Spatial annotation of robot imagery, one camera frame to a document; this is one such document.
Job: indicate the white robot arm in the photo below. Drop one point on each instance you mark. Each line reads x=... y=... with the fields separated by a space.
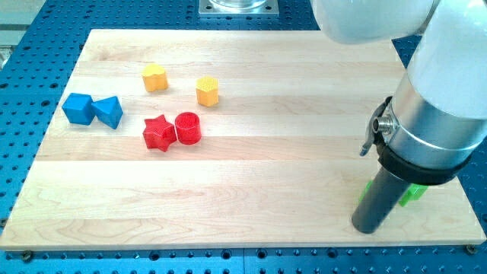
x=430 y=127

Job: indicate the yellow hexagon block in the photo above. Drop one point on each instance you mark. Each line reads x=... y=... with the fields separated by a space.
x=207 y=91

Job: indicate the red cylinder block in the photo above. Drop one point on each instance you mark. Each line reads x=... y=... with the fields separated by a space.
x=188 y=128

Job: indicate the wooden board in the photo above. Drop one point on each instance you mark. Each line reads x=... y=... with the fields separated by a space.
x=277 y=165

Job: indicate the red star block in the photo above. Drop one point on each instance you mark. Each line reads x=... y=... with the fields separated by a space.
x=159 y=133

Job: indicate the yellow heart block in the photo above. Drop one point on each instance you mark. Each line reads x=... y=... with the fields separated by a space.
x=154 y=77

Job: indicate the green block left piece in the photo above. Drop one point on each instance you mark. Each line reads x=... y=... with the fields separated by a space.
x=365 y=190

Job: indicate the blue triangle block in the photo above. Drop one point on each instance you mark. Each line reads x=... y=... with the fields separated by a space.
x=108 y=111

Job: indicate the dark grey pusher cylinder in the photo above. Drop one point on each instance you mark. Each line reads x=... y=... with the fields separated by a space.
x=382 y=196

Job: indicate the blue cube block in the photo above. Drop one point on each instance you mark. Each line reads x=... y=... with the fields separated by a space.
x=77 y=108

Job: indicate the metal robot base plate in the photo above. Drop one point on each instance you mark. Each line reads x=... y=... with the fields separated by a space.
x=214 y=8

